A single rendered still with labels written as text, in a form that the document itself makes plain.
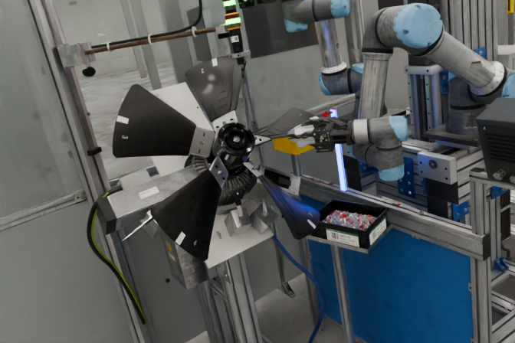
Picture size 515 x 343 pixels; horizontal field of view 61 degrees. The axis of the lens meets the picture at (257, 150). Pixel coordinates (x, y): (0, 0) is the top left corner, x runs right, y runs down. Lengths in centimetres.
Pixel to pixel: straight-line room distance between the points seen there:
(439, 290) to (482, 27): 102
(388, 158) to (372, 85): 24
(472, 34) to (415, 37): 67
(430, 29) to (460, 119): 47
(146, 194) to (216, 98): 39
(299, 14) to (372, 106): 39
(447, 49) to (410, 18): 17
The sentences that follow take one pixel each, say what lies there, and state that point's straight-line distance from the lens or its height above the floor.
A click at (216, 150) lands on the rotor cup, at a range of 132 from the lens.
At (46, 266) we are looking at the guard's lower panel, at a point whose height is 74.
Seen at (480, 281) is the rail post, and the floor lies 71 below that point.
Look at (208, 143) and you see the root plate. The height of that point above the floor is 122.
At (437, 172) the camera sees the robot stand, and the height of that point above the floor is 94.
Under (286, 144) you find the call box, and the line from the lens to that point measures 184.
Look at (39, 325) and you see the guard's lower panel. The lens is 215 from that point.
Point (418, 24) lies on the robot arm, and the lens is 128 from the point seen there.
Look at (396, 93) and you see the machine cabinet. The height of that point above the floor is 36.
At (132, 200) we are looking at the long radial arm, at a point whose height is 111.
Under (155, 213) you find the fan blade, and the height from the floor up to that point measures 113.
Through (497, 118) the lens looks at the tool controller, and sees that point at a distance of 118.
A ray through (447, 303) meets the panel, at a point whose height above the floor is 55.
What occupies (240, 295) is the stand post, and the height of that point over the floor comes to 61.
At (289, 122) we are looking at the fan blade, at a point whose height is 119.
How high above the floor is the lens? 157
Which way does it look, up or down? 17 degrees down
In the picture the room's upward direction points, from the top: 11 degrees counter-clockwise
